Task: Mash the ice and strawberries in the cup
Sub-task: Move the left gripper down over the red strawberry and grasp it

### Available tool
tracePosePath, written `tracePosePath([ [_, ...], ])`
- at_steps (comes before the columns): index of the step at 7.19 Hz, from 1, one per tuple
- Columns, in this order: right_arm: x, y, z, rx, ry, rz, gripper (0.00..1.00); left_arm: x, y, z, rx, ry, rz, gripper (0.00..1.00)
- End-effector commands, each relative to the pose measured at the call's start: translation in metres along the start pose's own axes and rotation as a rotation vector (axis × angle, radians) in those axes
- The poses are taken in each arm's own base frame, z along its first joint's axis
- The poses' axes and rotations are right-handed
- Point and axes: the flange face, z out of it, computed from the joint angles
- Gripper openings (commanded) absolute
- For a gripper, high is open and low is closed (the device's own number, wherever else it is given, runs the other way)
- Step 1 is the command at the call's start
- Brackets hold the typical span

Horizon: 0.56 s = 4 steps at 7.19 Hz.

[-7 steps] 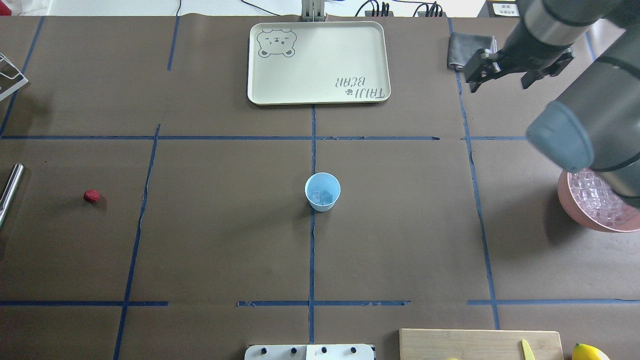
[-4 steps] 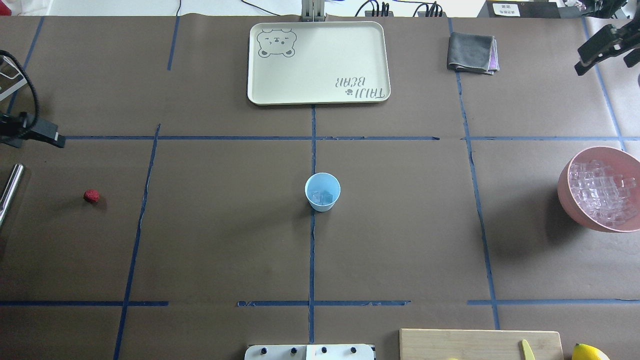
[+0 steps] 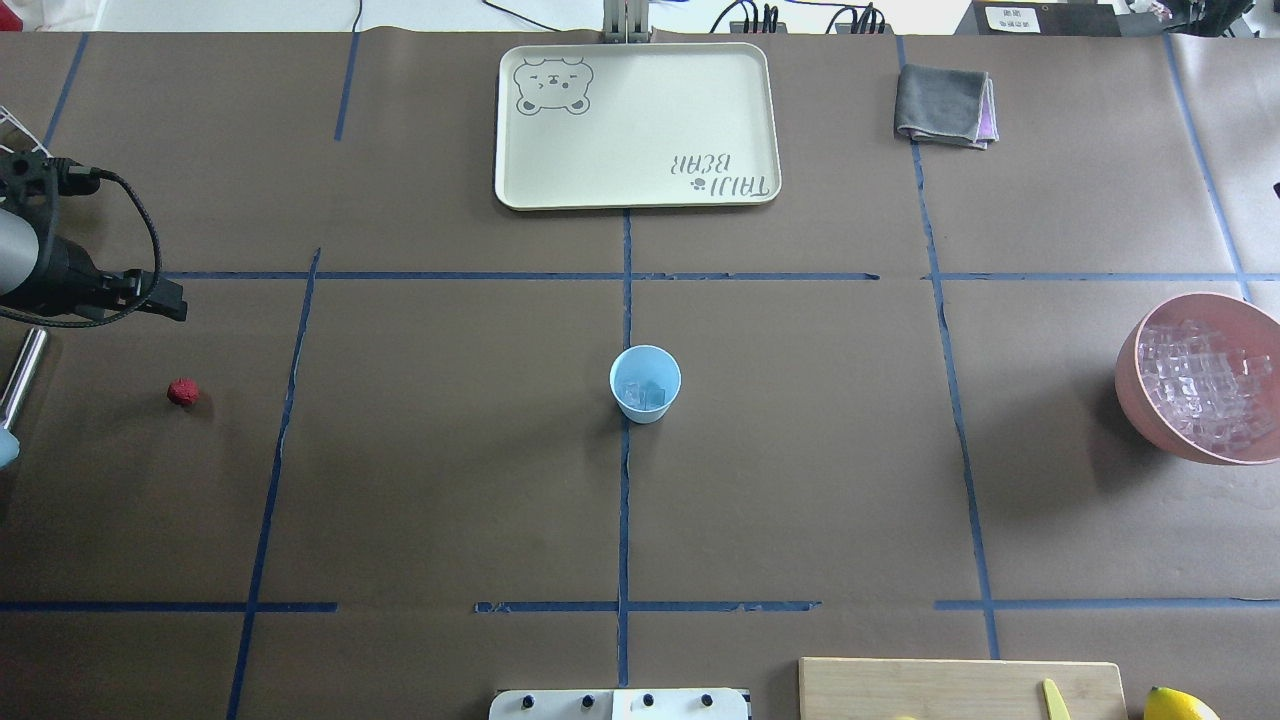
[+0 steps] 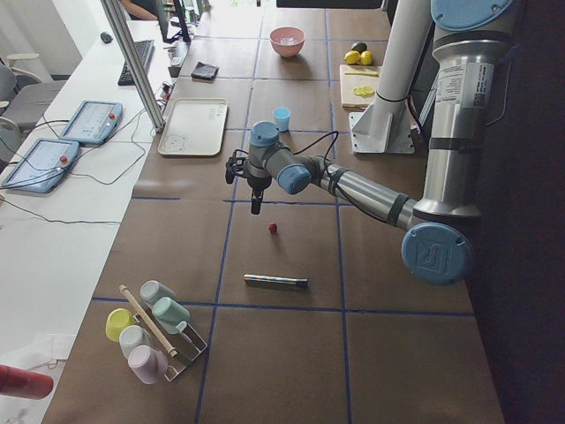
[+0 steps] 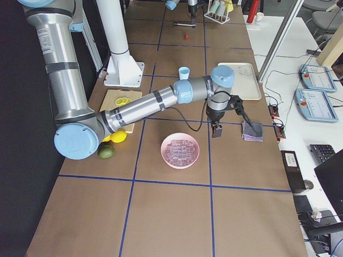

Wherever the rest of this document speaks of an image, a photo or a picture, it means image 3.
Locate pink bowl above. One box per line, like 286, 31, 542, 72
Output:
1114, 291, 1277, 466

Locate yellow lemon near board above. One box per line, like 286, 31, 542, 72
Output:
1142, 685, 1220, 720

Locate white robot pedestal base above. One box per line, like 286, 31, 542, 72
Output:
488, 687, 753, 719

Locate grey folded cloth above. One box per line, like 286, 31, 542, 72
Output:
893, 63, 1000, 150

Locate light blue plastic cup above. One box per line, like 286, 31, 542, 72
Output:
608, 345, 682, 424

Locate white wire cup rack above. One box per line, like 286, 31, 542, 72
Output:
0, 105, 51, 158

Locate wooden cutting board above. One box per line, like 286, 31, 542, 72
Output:
797, 657, 1128, 719

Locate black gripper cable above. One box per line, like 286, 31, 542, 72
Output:
0, 170, 163, 329

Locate ice cubes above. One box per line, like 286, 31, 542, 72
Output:
620, 380, 668, 413
1137, 319, 1277, 454

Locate yellow plastic knife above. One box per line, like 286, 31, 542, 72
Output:
1041, 678, 1071, 720

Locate cream bear tray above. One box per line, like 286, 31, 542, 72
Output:
494, 42, 782, 211

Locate aluminium frame post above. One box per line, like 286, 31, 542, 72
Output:
602, 0, 652, 44

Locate red strawberry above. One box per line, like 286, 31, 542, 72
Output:
166, 377, 201, 407

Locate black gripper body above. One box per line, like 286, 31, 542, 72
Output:
1, 152, 188, 325

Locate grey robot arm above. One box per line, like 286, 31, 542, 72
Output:
1, 150, 188, 329

